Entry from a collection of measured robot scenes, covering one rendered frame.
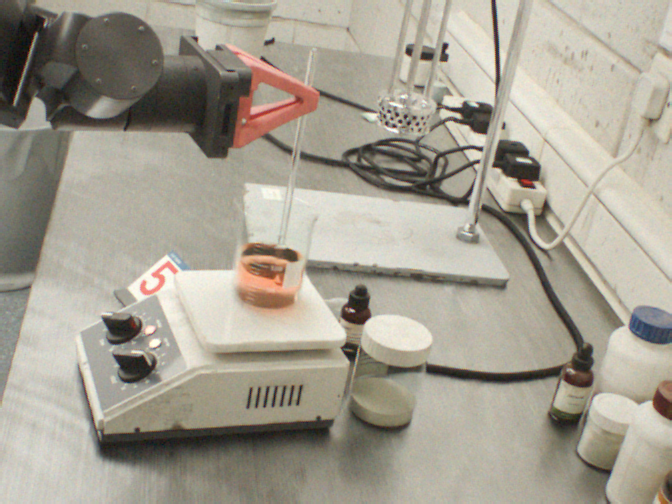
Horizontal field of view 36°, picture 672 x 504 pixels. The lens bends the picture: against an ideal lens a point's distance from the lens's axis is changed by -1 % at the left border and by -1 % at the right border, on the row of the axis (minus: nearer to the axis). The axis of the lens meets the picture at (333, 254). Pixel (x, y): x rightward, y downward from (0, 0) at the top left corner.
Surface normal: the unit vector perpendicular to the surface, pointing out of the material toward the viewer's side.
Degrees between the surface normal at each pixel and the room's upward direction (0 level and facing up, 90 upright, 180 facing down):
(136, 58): 58
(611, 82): 90
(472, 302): 0
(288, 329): 0
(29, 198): 94
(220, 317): 0
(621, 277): 90
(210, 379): 90
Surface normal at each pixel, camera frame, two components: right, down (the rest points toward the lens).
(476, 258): 0.18, -0.89
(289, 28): 0.13, 0.44
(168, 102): 0.41, 0.41
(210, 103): -0.90, 0.03
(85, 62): 0.43, -0.08
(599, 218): -0.98, -0.10
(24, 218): 0.62, 0.49
